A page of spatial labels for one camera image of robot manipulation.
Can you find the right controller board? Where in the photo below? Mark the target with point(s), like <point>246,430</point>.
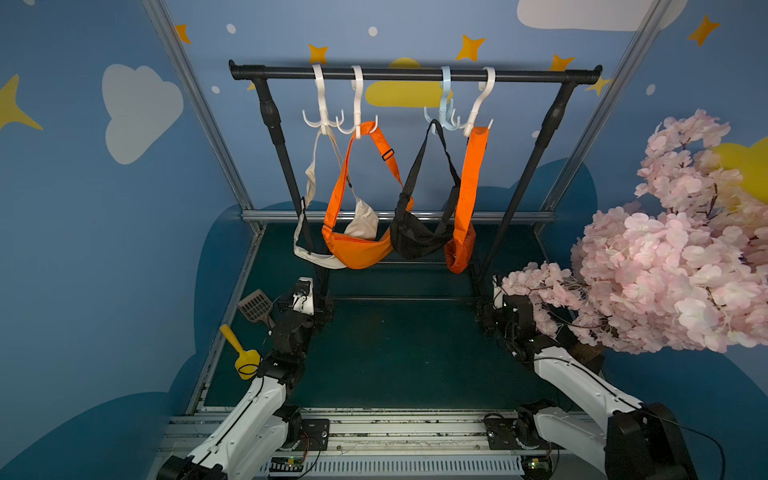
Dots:
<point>536,468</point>

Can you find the left controller board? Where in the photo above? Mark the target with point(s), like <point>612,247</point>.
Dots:
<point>288,467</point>

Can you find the pink cherry blossom tree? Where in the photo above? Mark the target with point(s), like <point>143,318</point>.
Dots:
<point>692,277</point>

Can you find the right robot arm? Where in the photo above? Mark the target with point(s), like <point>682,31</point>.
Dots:
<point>623,437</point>

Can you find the black clothes rack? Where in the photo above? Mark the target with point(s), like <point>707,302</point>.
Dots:
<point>568,80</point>

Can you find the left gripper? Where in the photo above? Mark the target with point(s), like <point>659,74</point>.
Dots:
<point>315,309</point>

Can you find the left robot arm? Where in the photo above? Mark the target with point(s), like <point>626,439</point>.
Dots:
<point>261,423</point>

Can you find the white canvas bag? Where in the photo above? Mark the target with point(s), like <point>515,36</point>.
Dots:
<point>364,224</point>

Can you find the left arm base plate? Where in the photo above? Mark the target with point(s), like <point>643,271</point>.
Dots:
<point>314,435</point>

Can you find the black sling bag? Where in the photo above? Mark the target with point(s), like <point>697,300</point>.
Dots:
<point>410,237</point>

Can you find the white hook far left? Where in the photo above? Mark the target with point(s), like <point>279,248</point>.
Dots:
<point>324,124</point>

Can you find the white hook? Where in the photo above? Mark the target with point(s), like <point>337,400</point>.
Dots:
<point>486,90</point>
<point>324,124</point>

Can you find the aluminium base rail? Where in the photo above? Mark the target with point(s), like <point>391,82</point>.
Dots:
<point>380,443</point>

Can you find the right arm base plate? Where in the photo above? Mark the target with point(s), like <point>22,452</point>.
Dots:
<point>508,433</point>

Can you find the light blue hook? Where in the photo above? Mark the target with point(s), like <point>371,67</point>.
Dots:
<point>446,111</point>

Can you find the controller board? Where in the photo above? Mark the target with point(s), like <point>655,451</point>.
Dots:
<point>536,468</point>
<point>288,467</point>

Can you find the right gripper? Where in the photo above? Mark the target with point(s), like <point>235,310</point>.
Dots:
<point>492,312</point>

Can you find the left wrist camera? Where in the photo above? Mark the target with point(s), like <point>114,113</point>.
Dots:
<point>302,298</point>

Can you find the white hook far right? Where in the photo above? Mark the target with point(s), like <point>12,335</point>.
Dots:
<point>486,90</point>

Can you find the orange waist bag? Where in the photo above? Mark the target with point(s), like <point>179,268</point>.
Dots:
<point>459,250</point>

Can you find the orange sling bag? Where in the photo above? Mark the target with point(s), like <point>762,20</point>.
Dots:
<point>357,253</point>

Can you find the yellow plastic scoop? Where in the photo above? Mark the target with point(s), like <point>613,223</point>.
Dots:
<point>248,361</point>

